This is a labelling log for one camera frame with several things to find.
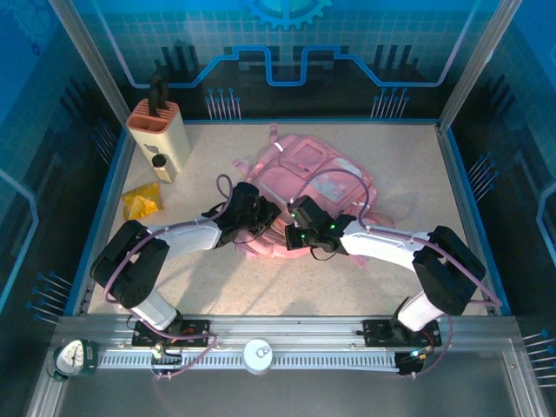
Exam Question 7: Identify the small bottle with black cap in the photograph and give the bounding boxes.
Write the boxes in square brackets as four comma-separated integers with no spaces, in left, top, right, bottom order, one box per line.
[150,152,178,184]

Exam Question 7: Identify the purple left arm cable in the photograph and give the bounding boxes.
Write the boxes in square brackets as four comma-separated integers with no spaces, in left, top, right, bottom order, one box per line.
[103,174,239,381]

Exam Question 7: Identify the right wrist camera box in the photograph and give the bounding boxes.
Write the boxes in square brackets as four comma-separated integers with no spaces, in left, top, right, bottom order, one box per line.
[287,195,326,227]

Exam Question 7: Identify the grey metal panel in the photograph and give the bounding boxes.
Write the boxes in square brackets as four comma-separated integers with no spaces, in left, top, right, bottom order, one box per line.
[25,347,548,417]

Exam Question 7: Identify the white round cap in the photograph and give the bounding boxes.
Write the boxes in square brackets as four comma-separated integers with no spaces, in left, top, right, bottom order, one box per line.
[242,337,275,374]

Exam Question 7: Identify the slotted white cable duct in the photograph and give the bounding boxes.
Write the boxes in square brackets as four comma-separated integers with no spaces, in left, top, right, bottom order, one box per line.
[96,349,401,374]

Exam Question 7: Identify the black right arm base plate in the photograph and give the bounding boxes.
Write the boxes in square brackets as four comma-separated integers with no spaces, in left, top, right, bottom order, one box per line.
[362,319,443,348]

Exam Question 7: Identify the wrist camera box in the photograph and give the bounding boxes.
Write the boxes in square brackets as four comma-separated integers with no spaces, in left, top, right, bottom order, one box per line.
[287,195,326,227]
[232,182,262,209]

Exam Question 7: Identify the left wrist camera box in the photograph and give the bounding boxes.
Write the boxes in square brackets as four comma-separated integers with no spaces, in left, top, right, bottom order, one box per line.
[232,182,262,209]

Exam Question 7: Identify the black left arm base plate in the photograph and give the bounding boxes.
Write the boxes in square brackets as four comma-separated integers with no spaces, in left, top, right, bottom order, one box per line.
[131,319,213,348]

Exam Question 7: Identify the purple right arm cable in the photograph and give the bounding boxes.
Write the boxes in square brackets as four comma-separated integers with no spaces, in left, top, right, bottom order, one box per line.
[295,168,504,380]

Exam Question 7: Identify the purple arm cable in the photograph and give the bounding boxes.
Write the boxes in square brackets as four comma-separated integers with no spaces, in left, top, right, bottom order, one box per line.
[103,174,239,381]
[295,168,504,380]

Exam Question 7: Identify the yellow snack bag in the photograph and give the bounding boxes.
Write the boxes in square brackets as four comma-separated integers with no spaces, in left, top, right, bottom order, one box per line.
[121,181,165,222]

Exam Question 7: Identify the black scissors handles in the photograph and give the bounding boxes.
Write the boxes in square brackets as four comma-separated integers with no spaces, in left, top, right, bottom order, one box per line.
[149,76,170,119]

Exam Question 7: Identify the beige knife block, orange top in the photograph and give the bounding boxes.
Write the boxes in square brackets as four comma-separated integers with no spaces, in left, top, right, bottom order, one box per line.
[125,97,192,183]

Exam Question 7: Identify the aluminium mounting rail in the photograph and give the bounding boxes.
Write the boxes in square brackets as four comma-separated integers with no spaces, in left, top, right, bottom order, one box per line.
[56,315,520,348]

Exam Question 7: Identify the aluminium frame post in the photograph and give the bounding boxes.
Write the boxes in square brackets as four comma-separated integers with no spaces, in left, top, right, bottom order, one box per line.
[436,0,525,131]
[46,0,134,131]

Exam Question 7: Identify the green alarm clock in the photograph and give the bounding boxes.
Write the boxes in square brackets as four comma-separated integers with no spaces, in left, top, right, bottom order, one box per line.
[46,338,99,383]

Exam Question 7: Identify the pink school backpack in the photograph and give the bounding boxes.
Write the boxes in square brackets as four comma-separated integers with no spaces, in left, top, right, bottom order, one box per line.
[229,123,396,268]

